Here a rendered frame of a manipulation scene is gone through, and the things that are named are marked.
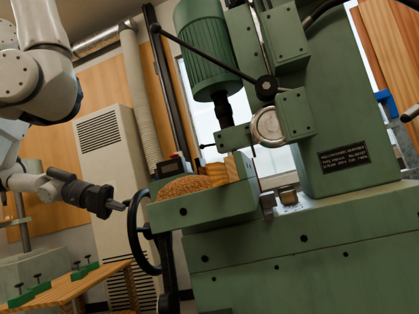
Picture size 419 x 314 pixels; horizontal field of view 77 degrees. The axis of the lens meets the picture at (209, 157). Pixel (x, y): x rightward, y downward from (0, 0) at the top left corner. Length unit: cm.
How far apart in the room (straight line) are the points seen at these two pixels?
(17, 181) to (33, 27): 74
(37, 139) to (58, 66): 297
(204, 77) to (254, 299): 62
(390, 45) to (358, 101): 153
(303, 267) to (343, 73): 50
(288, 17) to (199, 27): 29
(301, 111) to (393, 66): 163
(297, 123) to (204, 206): 31
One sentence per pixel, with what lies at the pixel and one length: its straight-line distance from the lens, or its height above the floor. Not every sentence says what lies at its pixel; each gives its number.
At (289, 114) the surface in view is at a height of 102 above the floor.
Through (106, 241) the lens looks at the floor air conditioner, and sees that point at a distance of 250.
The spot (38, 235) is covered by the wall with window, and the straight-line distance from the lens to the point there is 349.
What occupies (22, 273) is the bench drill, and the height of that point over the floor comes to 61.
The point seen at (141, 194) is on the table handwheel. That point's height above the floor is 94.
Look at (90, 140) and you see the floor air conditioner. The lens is 255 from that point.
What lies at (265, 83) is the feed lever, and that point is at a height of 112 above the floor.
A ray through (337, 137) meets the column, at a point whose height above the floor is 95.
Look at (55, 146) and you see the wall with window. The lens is 325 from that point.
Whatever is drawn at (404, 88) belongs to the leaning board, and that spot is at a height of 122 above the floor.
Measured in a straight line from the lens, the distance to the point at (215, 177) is 43.
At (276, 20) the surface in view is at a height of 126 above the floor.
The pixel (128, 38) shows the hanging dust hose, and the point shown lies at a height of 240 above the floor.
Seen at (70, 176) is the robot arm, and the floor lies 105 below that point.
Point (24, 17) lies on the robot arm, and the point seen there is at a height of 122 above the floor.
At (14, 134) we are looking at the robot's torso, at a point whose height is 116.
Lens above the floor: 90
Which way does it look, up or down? 7 degrees up
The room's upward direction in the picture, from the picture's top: 14 degrees counter-clockwise
